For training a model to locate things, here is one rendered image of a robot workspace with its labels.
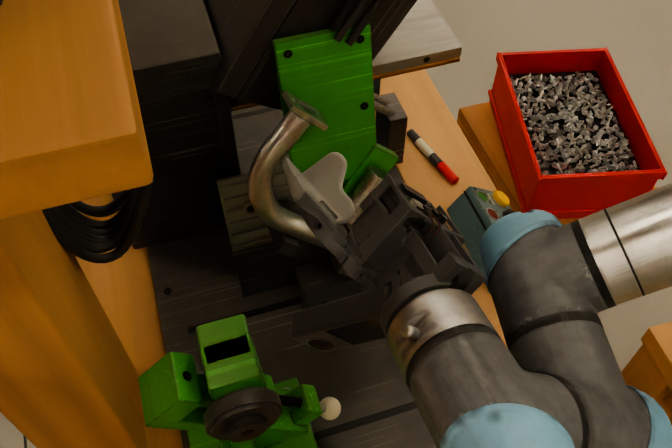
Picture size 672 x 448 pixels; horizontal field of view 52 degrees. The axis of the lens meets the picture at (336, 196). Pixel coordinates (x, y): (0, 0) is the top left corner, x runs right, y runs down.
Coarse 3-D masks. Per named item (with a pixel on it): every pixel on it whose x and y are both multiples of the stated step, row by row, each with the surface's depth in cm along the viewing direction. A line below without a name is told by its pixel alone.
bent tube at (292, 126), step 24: (288, 96) 80; (288, 120) 80; (312, 120) 80; (264, 144) 82; (288, 144) 81; (264, 168) 82; (264, 192) 84; (264, 216) 86; (288, 216) 88; (312, 240) 91
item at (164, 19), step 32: (128, 0) 88; (160, 0) 88; (192, 0) 88; (128, 32) 84; (160, 32) 84; (192, 32) 84; (160, 64) 80; (192, 64) 82; (160, 96) 84; (192, 96) 85; (224, 96) 87; (160, 128) 87; (192, 128) 89; (224, 128) 91; (160, 160) 92; (192, 160) 93; (224, 160) 95; (160, 192) 96; (192, 192) 98; (160, 224) 101; (192, 224) 104; (224, 224) 107
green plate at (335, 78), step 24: (288, 48) 78; (312, 48) 79; (336, 48) 80; (360, 48) 81; (288, 72) 80; (312, 72) 81; (336, 72) 82; (360, 72) 83; (312, 96) 83; (336, 96) 84; (360, 96) 85; (336, 120) 86; (360, 120) 87; (312, 144) 86; (336, 144) 88; (360, 144) 89
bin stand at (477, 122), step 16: (464, 112) 137; (480, 112) 137; (464, 128) 138; (480, 128) 135; (496, 128) 135; (480, 144) 132; (496, 144) 132; (480, 160) 134; (496, 160) 129; (496, 176) 129; (512, 192) 125; (512, 208) 126
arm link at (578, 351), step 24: (528, 336) 52; (552, 336) 51; (576, 336) 51; (600, 336) 52; (528, 360) 52; (552, 360) 50; (576, 360) 50; (600, 360) 50; (576, 384) 47; (600, 384) 49; (624, 384) 50; (600, 408) 46; (624, 408) 48; (648, 408) 49; (600, 432) 45; (624, 432) 47; (648, 432) 48
